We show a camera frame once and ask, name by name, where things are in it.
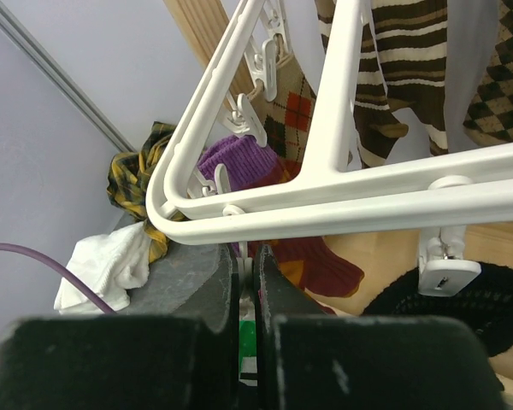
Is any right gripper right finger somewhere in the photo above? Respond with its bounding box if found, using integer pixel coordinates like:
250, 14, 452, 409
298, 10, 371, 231
253, 245, 504, 409

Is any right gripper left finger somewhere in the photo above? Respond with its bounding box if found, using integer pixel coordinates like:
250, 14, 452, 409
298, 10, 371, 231
0, 245, 239, 409

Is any white hanger clip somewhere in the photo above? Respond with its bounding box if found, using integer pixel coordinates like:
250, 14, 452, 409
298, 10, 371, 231
237, 242, 254, 299
417, 225, 481, 297

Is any black sock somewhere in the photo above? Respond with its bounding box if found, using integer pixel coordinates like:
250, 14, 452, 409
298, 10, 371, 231
363, 262, 513, 357

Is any white clip hanger rack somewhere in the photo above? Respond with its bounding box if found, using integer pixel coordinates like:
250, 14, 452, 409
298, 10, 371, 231
146, 0, 513, 248

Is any wooden hanger stand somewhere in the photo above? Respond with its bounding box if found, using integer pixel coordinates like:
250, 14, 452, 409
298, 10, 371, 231
187, 1, 513, 380

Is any grey sock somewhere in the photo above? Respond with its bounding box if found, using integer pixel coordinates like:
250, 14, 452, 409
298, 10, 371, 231
239, 357, 258, 387

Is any green plastic tray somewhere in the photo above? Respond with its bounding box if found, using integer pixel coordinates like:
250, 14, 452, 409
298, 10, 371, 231
239, 320, 257, 372

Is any white folded towel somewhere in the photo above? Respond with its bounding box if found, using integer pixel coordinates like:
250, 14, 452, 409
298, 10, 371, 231
67, 222, 150, 311

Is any yellow plaid cloth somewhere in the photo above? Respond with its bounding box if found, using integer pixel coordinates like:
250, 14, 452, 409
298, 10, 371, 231
106, 121, 175, 263

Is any purple maroon sock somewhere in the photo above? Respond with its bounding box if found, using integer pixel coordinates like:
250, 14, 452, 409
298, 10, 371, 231
196, 135, 365, 300

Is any orange argyle sock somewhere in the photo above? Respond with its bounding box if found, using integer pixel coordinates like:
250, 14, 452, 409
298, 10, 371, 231
248, 52, 316, 167

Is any brown striped sock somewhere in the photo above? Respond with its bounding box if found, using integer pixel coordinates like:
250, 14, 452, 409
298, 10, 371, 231
371, 1, 448, 155
315, 0, 410, 168

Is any brown argyle sock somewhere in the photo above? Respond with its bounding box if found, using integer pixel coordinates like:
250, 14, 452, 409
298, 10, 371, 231
463, 1, 513, 147

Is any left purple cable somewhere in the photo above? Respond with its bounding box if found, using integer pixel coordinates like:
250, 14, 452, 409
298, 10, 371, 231
0, 242, 116, 316

